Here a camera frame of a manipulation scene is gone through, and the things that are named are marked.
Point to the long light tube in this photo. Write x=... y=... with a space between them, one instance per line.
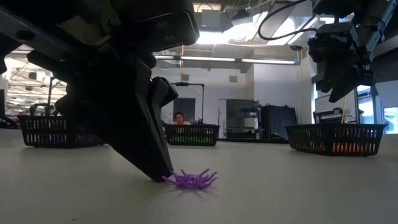
x=217 y=58

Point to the gray table mat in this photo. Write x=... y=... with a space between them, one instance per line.
x=280 y=186

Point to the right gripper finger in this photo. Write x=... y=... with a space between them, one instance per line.
x=329 y=76
x=351 y=84

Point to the person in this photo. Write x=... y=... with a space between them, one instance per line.
x=179 y=118

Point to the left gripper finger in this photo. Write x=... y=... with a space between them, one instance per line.
x=133 y=140
x=163 y=93

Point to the purple plastic spider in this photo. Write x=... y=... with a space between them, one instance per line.
x=191 y=180

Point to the black plastic basket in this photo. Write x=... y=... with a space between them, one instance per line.
x=40 y=119
x=192 y=127
x=335 y=128

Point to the white screen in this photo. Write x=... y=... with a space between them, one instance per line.
x=323 y=104

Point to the gray equipment cabinet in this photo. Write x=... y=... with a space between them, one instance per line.
x=242 y=107

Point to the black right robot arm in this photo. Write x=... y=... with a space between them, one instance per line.
x=379 y=18

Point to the silver ventilation hood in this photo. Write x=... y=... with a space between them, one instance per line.
x=303 y=43

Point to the black panel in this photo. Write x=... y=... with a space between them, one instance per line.
x=280 y=123

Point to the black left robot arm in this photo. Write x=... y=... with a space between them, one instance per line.
x=31 y=15

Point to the square wall vent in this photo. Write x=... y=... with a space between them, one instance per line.
x=185 y=77
x=233 y=79

